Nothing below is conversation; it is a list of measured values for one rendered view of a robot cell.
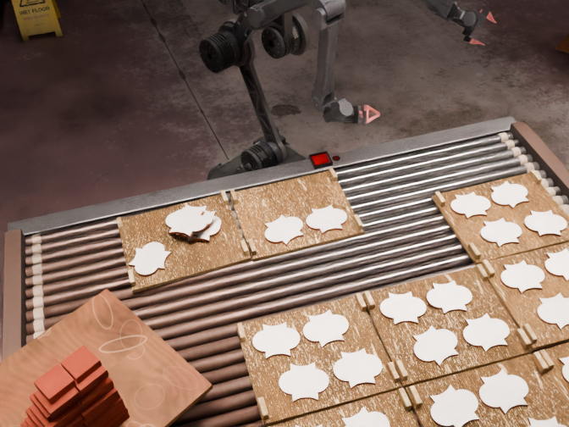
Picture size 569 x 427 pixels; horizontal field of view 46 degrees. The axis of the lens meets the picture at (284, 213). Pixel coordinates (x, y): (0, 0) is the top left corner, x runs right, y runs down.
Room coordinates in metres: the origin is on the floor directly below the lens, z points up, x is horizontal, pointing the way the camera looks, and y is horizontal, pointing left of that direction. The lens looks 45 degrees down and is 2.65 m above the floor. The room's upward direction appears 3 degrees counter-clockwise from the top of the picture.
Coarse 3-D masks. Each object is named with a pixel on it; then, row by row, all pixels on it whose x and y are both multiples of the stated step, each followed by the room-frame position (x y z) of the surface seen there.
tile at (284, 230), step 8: (280, 216) 1.71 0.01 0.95; (272, 224) 1.68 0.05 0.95; (280, 224) 1.67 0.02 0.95; (288, 224) 1.67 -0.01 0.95; (296, 224) 1.67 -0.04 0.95; (272, 232) 1.63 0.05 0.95; (280, 232) 1.63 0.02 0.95; (288, 232) 1.63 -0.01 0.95; (296, 232) 1.63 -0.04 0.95; (272, 240) 1.60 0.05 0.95; (280, 240) 1.60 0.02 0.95; (288, 240) 1.59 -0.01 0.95
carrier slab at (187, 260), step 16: (176, 208) 1.79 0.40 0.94; (208, 208) 1.78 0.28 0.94; (224, 208) 1.78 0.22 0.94; (128, 224) 1.72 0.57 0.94; (144, 224) 1.72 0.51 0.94; (160, 224) 1.72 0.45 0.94; (224, 224) 1.70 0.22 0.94; (128, 240) 1.64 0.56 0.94; (144, 240) 1.64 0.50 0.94; (160, 240) 1.64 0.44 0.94; (176, 240) 1.63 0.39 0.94; (224, 240) 1.62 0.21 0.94; (240, 240) 1.62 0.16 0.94; (128, 256) 1.57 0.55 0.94; (176, 256) 1.55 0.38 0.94; (192, 256) 1.55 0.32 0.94; (208, 256) 1.55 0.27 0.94; (224, 256) 1.54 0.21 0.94; (240, 256) 1.54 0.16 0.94; (160, 272) 1.49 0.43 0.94; (176, 272) 1.48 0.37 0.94; (192, 272) 1.48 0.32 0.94; (208, 272) 1.49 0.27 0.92; (144, 288) 1.42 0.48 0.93
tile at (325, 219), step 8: (328, 208) 1.74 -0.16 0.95; (336, 208) 1.74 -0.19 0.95; (312, 216) 1.70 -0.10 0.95; (320, 216) 1.70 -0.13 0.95; (328, 216) 1.70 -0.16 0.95; (336, 216) 1.70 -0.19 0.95; (344, 216) 1.70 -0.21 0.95; (312, 224) 1.67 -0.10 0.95; (320, 224) 1.66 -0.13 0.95; (328, 224) 1.66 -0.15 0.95; (336, 224) 1.66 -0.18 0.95
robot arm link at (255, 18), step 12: (276, 0) 2.21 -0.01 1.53; (288, 0) 2.16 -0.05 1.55; (300, 0) 2.11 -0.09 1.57; (312, 0) 2.04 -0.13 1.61; (324, 0) 2.02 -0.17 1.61; (336, 0) 2.04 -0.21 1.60; (252, 12) 2.28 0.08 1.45; (264, 12) 2.25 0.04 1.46; (276, 12) 2.21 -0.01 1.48; (336, 12) 2.01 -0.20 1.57; (252, 24) 2.29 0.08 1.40; (264, 24) 2.27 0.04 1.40
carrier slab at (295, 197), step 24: (240, 192) 1.86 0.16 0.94; (264, 192) 1.85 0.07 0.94; (288, 192) 1.85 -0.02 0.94; (312, 192) 1.84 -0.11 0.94; (336, 192) 1.83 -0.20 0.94; (240, 216) 1.73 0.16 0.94; (264, 216) 1.73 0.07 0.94; (288, 216) 1.72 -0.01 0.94; (264, 240) 1.61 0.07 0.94; (312, 240) 1.60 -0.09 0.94; (336, 240) 1.60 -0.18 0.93
